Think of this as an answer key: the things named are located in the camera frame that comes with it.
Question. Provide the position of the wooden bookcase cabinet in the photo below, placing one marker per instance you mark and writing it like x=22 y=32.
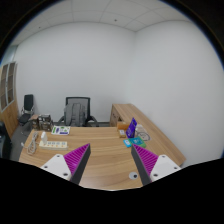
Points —
x=8 y=102

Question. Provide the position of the black mesh office chair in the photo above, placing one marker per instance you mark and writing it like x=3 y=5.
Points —
x=85 y=101

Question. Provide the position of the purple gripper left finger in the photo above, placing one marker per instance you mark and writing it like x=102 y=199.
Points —
x=69 y=166

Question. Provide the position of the white power strip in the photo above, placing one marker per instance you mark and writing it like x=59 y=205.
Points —
x=54 y=145

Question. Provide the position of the white green sticker sheet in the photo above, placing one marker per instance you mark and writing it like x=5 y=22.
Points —
x=61 y=130

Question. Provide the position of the black white desk grommet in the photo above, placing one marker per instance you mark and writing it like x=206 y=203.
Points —
x=133 y=175

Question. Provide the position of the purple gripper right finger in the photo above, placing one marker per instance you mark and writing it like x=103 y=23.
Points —
x=152 y=167

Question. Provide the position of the dark box stack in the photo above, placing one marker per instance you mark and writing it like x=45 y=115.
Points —
x=42 y=122

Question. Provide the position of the teal booklet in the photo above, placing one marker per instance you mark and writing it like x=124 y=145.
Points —
x=137 y=141

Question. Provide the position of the small brown cardboard box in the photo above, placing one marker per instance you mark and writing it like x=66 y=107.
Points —
x=122 y=128

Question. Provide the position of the purple box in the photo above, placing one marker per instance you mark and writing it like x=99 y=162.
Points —
x=130 y=132

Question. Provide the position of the black side chair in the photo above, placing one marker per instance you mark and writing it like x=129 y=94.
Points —
x=27 y=109

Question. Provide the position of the white charger plug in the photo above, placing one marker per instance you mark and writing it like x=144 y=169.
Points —
x=44 y=137

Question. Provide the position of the grey backpack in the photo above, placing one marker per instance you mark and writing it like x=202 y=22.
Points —
x=74 y=114

